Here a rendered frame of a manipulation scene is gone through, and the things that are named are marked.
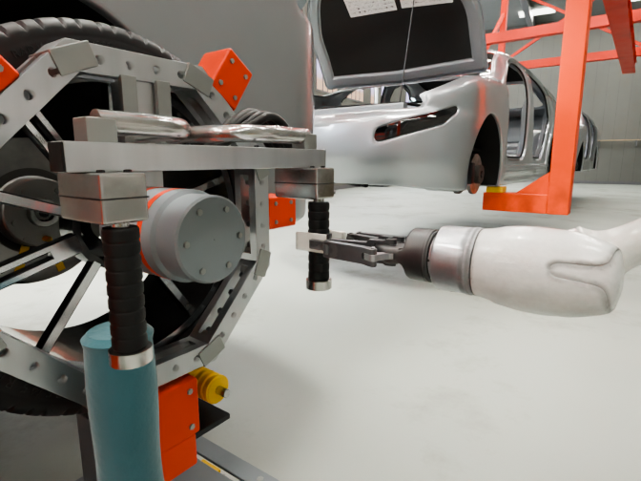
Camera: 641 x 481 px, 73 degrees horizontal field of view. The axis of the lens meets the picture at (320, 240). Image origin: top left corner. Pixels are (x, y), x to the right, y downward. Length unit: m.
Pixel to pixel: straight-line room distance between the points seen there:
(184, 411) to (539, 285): 0.63
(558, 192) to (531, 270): 3.52
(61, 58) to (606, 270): 0.70
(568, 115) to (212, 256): 3.64
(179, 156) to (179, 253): 0.14
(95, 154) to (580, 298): 0.53
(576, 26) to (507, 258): 3.68
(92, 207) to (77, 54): 0.29
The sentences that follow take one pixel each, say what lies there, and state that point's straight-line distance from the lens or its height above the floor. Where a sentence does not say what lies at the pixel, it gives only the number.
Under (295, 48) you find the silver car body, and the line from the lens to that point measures 1.59.
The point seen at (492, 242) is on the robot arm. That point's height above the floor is 0.86.
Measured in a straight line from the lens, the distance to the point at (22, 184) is 1.10.
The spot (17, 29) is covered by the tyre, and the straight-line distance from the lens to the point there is 0.78.
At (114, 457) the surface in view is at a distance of 0.69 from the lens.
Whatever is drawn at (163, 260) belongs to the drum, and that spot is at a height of 0.83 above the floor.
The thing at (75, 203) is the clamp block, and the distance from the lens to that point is 0.51.
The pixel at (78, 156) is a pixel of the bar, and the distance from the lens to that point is 0.49.
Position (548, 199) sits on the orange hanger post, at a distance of 4.07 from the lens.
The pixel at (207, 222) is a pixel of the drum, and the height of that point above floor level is 0.88.
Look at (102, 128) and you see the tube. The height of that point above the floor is 0.99.
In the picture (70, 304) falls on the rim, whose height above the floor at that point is 0.73.
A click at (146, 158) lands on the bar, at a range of 0.52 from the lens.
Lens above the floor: 0.96
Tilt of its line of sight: 10 degrees down
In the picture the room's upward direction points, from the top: straight up
